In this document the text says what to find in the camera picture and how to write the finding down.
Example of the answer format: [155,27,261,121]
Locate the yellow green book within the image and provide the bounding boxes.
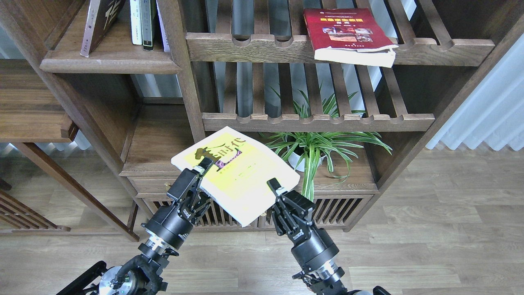
[172,127,300,227]

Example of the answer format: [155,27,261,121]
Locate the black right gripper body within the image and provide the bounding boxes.
[272,192,339,275]

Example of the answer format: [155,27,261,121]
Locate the white curtain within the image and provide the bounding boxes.
[426,36,524,151]

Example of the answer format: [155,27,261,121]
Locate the red book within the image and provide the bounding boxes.
[304,8,398,68]

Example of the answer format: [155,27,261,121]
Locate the dark green upright book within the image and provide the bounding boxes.
[139,0,158,52]

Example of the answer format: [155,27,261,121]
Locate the maroon book white characters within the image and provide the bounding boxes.
[80,0,125,57]

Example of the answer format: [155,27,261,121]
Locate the dark wooden bookshelf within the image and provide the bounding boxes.
[1,0,523,231]

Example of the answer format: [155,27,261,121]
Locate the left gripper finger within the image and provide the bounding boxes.
[193,157,215,175]

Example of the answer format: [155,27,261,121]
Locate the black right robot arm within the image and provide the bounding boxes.
[267,178,370,295]

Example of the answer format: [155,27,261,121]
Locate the wooden side table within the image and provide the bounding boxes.
[0,59,139,241]

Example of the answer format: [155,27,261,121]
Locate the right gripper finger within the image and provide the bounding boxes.
[267,179,288,197]

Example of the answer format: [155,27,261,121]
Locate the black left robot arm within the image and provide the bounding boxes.
[60,158,214,295]

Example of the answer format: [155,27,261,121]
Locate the white plant pot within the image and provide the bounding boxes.
[283,141,326,175]

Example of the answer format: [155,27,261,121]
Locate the white upright book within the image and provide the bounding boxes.
[129,0,143,45]

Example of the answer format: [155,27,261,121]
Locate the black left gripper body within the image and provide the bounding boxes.
[144,168,211,250]

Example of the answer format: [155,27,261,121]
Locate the white book behind post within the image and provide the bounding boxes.
[156,0,170,52]

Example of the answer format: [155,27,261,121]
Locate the green spider plant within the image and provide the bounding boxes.
[258,84,393,203]

